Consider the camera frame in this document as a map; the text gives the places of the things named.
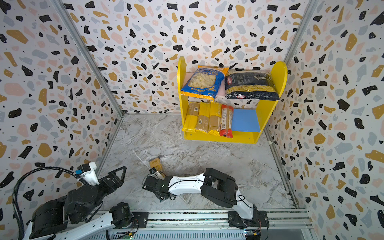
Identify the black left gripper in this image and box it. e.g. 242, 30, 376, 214
79, 165, 129, 222

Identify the dark blue pasta bag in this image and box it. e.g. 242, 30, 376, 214
149, 156, 166, 178

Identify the yellow spaghetti bag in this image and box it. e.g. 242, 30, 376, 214
182, 102, 200, 133

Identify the clear yellow spaghetti packet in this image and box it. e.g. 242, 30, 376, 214
195, 103, 211, 134

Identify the yellow spaghetti box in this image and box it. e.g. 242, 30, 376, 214
208, 102, 222, 137

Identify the red pasta packet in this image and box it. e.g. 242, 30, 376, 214
220, 105, 234, 138

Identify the blue orecchiette pasta bag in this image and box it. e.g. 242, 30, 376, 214
181, 66, 229, 101

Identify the black penne pasta bag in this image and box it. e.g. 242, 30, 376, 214
225, 71, 280, 101

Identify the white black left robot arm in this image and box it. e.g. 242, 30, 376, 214
13, 162, 134, 240

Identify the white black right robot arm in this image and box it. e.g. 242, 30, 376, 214
142, 168, 270, 229

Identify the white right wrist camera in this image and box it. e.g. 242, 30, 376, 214
150, 168, 157, 175

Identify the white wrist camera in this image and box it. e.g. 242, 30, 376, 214
150, 168, 157, 175
75, 162, 100, 186

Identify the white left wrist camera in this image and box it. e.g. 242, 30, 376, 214
75, 162, 100, 186

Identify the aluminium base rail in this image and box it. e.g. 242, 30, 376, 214
68, 209, 313, 240

